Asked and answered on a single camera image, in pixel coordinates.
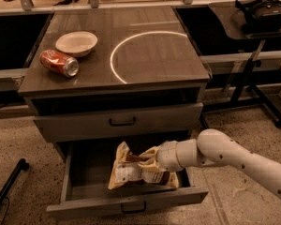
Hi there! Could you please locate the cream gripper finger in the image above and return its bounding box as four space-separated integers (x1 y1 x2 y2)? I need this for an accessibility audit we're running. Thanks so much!
139 161 160 173
140 146 159 159

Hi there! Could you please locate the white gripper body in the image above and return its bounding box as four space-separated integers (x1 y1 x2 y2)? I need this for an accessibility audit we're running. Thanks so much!
155 141 183 173

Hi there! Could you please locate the brown chip bag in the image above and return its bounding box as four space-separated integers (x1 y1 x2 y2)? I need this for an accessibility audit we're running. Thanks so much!
108 142 179 189

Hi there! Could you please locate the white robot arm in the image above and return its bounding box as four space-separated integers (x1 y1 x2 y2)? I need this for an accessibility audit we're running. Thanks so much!
140 128 281 200

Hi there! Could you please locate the closed grey top drawer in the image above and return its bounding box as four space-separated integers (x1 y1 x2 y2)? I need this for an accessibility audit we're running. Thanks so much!
35 103 203 143

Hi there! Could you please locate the open grey middle drawer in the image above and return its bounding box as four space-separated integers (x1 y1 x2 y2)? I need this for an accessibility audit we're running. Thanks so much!
47 132 208 220

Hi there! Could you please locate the grey drawer cabinet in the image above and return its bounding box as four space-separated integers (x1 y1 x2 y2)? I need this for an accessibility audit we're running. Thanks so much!
17 5 211 161

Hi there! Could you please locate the black side table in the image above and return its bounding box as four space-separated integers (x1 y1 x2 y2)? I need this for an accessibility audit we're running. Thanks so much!
199 0 281 129

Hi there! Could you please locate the red soda can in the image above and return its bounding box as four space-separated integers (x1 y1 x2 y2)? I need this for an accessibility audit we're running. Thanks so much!
40 50 79 78

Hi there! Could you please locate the white paper bowl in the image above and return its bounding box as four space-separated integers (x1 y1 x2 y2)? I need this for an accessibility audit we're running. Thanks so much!
55 31 97 58

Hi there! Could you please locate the black stand leg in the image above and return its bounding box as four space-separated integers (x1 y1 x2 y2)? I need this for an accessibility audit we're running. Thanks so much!
0 158 29 206

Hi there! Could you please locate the black VR headset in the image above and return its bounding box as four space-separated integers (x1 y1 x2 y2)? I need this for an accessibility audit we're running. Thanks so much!
235 0 281 33

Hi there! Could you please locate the black middle drawer handle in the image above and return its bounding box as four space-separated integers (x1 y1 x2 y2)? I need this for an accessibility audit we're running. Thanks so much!
121 202 147 214

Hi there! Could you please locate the black drawer handle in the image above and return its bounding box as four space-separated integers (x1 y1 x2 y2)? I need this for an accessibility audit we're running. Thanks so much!
121 202 147 214
109 116 137 127

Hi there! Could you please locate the black top drawer handle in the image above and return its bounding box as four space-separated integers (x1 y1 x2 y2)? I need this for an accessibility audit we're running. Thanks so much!
109 116 137 127

